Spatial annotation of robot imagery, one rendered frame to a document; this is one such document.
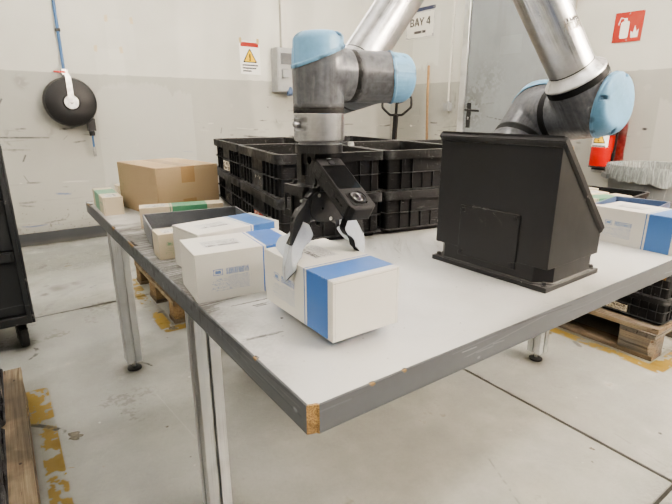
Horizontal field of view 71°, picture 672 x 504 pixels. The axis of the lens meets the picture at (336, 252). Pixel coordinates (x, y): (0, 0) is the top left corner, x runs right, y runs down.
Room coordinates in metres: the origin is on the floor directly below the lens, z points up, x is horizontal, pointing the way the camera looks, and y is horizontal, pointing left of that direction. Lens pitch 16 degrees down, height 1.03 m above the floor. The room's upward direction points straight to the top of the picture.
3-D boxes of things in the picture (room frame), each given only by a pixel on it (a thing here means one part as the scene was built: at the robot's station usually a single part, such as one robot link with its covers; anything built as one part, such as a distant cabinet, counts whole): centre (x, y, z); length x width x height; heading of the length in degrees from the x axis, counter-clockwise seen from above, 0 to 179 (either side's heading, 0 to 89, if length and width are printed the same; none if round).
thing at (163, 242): (1.13, 0.32, 0.73); 0.24 x 0.06 x 0.06; 123
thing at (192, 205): (1.42, 0.47, 0.73); 0.24 x 0.06 x 0.06; 113
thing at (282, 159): (1.38, 0.09, 0.92); 0.40 x 0.30 x 0.02; 25
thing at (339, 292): (0.71, 0.01, 0.76); 0.20 x 0.12 x 0.09; 35
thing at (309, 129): (0.73, 0.03, 1.00); 0.08 x 0.08 x 0.05
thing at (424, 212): (1.50, -0.18, 0.76); 0.40 x 0.30 x 0.12; 25
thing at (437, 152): (1.50, -0.18, 0.92); 0.40 x 0.30 x 0.02; 25
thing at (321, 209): (0.73, 0.03, 0.92); 0.09 x 0.08 x 0.12; 35
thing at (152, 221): (1.28, 0.38, 0.73); 0.27 x 0.20 x 0.05; 117
